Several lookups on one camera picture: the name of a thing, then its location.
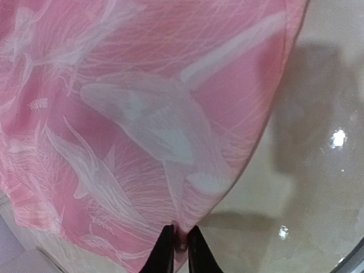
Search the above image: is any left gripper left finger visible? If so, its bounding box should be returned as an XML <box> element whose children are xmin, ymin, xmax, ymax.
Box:
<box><xmin>140</xmin><ymin>225</ymin><xmax>175</xmax><ymax>273</ymax></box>

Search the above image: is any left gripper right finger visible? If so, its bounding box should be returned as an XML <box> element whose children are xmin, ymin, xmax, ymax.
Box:
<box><xmin>187</xmin><ymin>226</ymin><xmax>223</xmax><ymax>273</ymax></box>

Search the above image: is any pink printed garment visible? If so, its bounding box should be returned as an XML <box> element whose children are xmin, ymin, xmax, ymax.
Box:
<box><xmin>1</xmin><ymin>1</ymin><xmax>307</xmax><ymax>272</ymax></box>

